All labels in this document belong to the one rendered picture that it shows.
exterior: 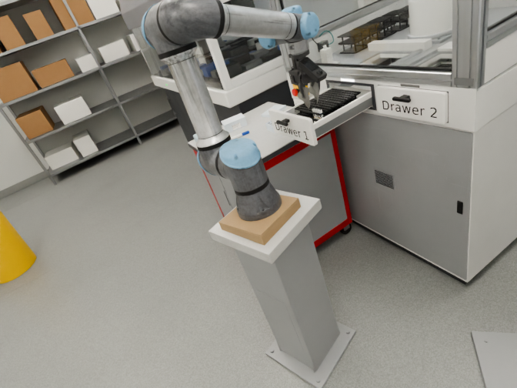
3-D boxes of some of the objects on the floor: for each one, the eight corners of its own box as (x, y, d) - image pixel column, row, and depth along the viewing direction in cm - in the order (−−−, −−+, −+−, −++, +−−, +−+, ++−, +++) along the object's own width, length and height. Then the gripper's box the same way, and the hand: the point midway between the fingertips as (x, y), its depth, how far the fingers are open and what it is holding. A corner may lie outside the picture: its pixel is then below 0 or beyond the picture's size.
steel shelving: (55, 185, 438) (-68, 21, 334) (55, 173, 477) (-54, 23, 373) (281, 78, 536) (242, -76, 432) (267, 75, 575) (227, -65, 471)
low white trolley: (280, 289, 184) (235, 172, 145) (231, 239, 234) (187, 142, 194) (357, 232, 202) (335, 115, 162) (296, 197, 251) (268, 101, 212)
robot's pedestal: (321, 391, 135) (268, 258, 95) (265, 354, 155) (204, 232, 115) (356, 332, 151) (324, 197, 111) (301, 306, 171) (258, 183, 131)
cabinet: (468, 294, 149) (477, 133, 108) (319, 209, 232) (291, 98, 190) (581, 189, 178) (622, 31, 137) (412, 146, 261) (406, 38, 219)
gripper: (302, 46, 132) (312, 98, 143) (280, 57, 129) (292, 108, 140) (317, 47, 125) (326, 101, 137) (293, 58, 122) (305, 112, 133)
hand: (313, 103), depth 135 cm, fingers open, 3 cm apart
